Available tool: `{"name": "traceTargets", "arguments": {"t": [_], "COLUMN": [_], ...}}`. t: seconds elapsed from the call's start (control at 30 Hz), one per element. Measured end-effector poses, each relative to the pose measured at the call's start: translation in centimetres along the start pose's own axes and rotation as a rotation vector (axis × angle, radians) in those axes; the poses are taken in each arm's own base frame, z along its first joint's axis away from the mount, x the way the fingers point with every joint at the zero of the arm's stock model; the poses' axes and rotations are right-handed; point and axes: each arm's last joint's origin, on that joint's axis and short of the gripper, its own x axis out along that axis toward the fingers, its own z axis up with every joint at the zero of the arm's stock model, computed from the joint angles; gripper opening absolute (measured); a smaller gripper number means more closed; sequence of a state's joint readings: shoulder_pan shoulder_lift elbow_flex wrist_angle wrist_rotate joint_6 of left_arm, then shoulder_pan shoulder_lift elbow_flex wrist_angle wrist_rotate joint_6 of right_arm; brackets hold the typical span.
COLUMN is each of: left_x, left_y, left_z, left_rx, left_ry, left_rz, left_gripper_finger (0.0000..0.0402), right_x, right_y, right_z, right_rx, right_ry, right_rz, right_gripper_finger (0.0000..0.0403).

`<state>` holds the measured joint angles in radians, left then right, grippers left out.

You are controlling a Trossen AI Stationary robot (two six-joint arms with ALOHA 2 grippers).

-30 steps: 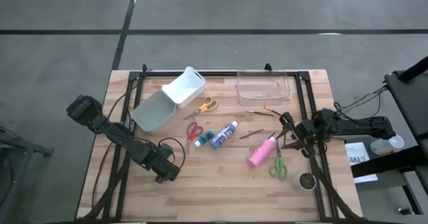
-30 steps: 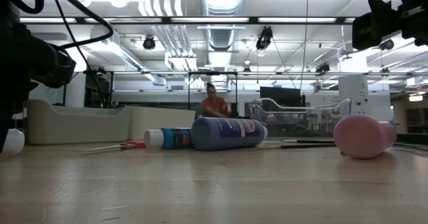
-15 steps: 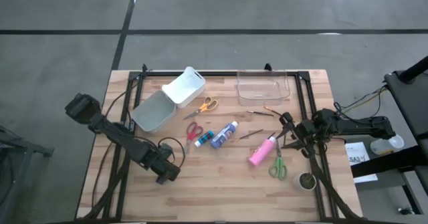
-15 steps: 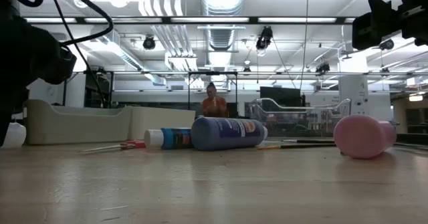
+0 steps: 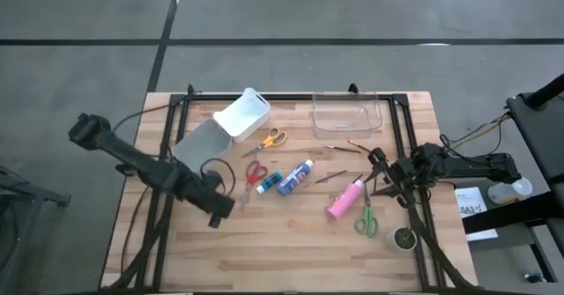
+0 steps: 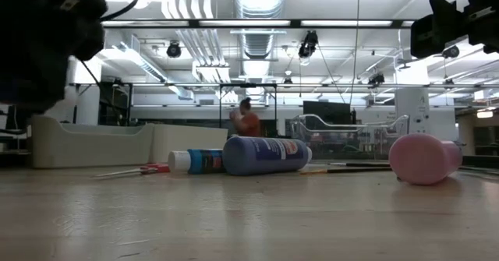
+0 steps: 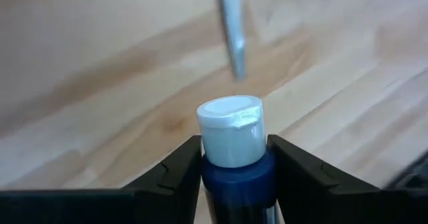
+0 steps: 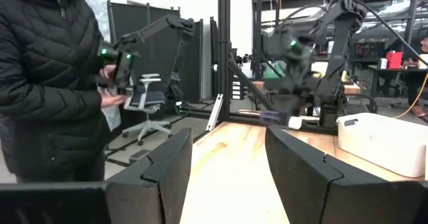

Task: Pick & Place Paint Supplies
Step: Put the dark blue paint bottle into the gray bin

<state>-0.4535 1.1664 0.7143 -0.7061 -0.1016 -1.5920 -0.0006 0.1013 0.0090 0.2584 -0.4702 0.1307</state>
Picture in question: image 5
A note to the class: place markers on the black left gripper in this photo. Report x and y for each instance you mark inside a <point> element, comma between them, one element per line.
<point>211,200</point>

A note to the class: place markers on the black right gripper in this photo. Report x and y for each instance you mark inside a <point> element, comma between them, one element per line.
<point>406,171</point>

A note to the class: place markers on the pink paint bottle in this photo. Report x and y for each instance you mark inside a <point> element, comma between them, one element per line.
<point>343,200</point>

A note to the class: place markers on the dark thin paintbrush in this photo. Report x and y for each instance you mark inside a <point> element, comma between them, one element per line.
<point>343,149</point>

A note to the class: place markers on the paintbrush with orange tip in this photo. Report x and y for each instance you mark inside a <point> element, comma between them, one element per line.
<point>328,178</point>

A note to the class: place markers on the small teal paint bottle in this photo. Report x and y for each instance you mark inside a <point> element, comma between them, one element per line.
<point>269,182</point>

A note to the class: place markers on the large blue paint bottle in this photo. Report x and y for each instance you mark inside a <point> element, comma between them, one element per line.
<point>293,180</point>

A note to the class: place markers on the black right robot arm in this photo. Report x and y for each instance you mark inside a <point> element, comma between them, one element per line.
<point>476,165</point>

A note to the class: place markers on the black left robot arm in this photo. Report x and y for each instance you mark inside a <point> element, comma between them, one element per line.
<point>132,156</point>

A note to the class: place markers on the grey plastic bin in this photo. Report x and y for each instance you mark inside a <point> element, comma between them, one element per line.
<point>200,143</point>

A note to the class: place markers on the clear plastic bin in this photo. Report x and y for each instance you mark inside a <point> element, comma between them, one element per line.
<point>346,116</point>

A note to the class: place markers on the white printed paper sheet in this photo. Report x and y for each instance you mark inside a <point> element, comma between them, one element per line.
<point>469,198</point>

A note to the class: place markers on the white plastic bin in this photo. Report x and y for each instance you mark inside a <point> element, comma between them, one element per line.
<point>247,114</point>

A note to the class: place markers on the small black clamp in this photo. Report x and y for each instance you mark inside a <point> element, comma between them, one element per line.
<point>190,89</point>
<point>352,87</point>

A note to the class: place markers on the clear plastic jar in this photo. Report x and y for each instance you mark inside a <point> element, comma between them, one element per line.
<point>506,191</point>

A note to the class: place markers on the black side cart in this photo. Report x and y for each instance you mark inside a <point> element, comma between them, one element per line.
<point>537,127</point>

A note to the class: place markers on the black metal rack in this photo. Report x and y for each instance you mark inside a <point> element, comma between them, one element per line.
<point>39,194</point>

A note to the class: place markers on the small black device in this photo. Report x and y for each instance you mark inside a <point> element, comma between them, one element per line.
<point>534,278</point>

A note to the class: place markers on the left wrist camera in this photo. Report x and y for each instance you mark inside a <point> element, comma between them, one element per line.
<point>214,222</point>

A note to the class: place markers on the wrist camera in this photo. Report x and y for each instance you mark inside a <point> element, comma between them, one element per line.
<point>214,222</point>
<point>378,150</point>

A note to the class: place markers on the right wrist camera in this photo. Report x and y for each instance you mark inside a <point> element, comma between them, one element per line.
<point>378,150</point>

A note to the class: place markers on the black aluminium frame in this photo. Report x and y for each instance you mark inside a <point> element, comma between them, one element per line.
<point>286,97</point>

